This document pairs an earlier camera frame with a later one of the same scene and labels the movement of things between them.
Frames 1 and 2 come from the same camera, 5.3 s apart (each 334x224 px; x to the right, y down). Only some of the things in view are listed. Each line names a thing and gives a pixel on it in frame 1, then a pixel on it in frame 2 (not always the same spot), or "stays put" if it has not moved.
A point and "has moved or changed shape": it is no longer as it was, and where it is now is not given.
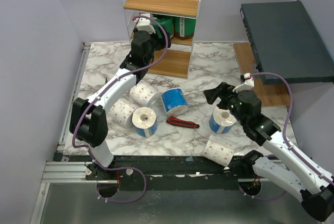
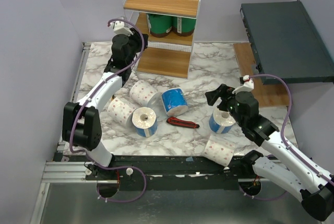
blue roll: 221,121 stays put
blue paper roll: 175,102 stays put
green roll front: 184,28 has moved or changed shape
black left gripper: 162,42 -> 136,37
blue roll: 144,120 stays put
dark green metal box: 286,41 stays put
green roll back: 166,22 has moved or changed shape
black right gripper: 223,96 stays put
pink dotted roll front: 220,149 stays put
